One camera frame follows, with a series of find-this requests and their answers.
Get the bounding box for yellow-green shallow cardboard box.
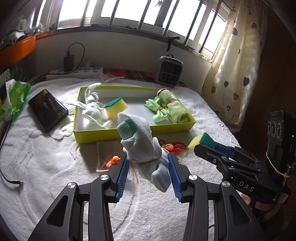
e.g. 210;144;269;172
73;86;196;144

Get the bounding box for white power strip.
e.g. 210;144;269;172
50;67;104;78

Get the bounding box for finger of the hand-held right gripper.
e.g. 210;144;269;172
215;142;260;168
194;144;263;178

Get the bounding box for black smartphone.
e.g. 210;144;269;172
28;89;69;133

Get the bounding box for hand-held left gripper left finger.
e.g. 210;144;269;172
28;153;130;241

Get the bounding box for white terry blanket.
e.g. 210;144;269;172
0;77;243;241

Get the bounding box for green cloth bundle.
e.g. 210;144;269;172
144;97;171;123

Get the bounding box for black wall hook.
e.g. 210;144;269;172
165;36;181;52

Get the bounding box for dark wooden wardrobe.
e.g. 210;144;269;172
238;0;296;149

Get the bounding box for cream curtain with hearts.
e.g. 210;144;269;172
201;5;266;132

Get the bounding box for person's right hand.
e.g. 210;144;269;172
242;193;278;212

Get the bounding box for yellow sponge with green pad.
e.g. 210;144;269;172
105;97;128;118
187;133;216;151

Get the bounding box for green towel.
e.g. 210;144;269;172
157;89;191;124

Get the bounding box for orange bead charm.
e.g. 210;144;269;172
105;156;121;170

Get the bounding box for barred window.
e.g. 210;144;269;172
35;0;234;62

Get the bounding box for green and white plastic bag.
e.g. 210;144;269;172
0;79;31;122

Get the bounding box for white sock bundle green toes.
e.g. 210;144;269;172
117;112;173;192

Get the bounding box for red green plaid blanket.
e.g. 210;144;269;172
103;68;186;87

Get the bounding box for small clear plastic packet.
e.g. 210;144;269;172
98;74;121;82

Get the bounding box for translucent white plastic bag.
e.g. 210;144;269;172
96;140;122;172

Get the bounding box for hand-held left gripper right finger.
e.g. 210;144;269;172
167;152;266;241

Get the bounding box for loose black cable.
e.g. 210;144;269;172
0;120;23;186

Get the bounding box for small grey desk fan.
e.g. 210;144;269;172
157;55;184;87

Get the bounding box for black charging cable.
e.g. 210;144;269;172
30;42;85;85

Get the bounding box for red tassel ornament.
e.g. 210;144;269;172
131;136;187;184

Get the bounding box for black power bank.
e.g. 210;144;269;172
63;55;75;72

